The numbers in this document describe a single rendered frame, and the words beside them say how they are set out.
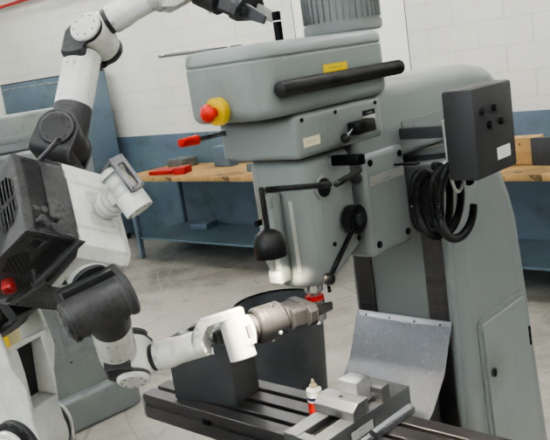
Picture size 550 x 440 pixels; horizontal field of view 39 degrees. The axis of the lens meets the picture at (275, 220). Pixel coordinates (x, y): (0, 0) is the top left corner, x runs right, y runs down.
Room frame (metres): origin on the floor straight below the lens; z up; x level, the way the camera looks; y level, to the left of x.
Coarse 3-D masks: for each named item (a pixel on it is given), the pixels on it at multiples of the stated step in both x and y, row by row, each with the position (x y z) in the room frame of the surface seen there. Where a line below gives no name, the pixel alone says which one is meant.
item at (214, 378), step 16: (224, 352) 2.02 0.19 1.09; (176, 368) 2.12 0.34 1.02; (192, 368) 2.09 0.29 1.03; (208, 368) 2.06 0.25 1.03; (224, 368) 2.03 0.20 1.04; (240, 368) 2.05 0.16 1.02; (256, 368) 2.12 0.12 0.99; (176, 384) 2.13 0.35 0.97; (192, 384) 2.10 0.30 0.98; (208, 384) 2.06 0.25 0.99; (224, 384) 2.03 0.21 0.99; (240, 384) 2.04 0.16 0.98; (256, 384) 2.10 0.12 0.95; (192, 400) 2.10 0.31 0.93; (208, 400) 2.07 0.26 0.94; (224, 400) 2.04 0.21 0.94; (240, 400) 2.03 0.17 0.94
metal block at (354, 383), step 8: (344, 376) 1.81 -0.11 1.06; (352, 376) 1.80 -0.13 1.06; (360, 376) 1.79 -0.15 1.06; (368, 376) 1.79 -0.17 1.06; (344, 384) 1.78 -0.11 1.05; (352, 384) 1.76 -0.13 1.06; (360, 384) 1.76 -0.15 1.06; (368, 384) 1.79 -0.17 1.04; (352, 392) 1.76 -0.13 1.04; (360, 392) 1.76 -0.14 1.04; (368, 392) 1.78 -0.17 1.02
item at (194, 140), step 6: (222, 132) 1.82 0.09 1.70; (186, 138) 1.74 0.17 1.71; (192, 138) 1.75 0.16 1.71; (198, 138) 1.76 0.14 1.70; (204, 138) 1.78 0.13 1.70; (210, 138) 1.79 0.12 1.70; (180, 144) 1.73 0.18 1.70; (186, 144) 1.73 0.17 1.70; (192, 144) 1.75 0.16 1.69; (198, 144) 1.76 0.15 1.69
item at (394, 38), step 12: (384, 0) 6.61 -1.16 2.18; (396, 0) 6.53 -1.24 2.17; (300, 12) 7.24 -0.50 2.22; (384, 12) 6.62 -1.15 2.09; (396, 12) 6.54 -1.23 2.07; (300, 24) 7.25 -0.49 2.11; (384, 24) 6.63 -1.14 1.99; (396, 24) 6.55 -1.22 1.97; (300, 36) 7.26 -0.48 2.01; (384, 36) 6.64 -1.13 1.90; (396, 36) 6.56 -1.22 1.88; (408, 36) 6.48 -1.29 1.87; (384, 48) 6.65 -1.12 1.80; (396, 48) 6.57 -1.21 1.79; (408, 48) 6.49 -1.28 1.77; (384, 60) 6.66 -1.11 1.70; (408, 60) 6.50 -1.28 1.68
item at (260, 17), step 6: (246, 6) 1.85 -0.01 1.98; (252, 6) 1.85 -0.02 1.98; (240, 12) 1.85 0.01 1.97; (246, 12) 1.85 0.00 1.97; (252, 12) 1.84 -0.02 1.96; (258, 12) 1.84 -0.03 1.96; (246, 18) 1.86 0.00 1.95; (252, 18) 1.85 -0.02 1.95; (258, 18) 1.84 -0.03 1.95; (264, 18) 1.83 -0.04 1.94
